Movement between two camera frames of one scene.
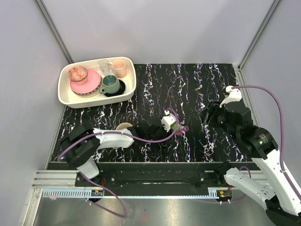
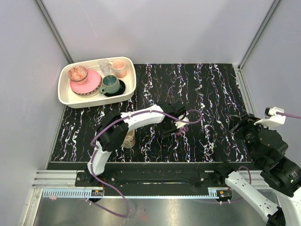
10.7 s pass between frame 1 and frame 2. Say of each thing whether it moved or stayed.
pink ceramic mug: stayed
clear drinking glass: stayed
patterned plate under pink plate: stayed
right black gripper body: moved
